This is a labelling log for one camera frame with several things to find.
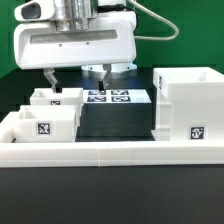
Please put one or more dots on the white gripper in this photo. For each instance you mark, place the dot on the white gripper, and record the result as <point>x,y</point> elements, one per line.
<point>68,33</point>

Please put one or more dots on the white U-shaped boundary frame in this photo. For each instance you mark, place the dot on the white U-shaped boundary frame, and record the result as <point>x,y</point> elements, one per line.
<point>102,154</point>

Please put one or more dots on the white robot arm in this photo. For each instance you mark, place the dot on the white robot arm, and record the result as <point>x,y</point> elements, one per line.
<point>68,33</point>

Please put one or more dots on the white front drawer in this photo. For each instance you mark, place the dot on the white front drawer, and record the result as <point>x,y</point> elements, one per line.
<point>46,124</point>

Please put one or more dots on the white rear drawer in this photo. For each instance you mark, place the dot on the white rear drawer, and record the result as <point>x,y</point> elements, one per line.
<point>68,96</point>

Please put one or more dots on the white fiducial marker sheet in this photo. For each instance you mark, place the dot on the white fiducial marker sheet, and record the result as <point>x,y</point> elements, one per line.
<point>117,96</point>

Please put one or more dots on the white drawer cabinet box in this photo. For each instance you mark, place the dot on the white drawer cabinet box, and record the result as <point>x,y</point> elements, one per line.
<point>189,104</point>

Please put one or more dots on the white drawer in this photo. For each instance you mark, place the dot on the white drawer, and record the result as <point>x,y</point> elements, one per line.
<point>68,96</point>
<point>46,124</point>

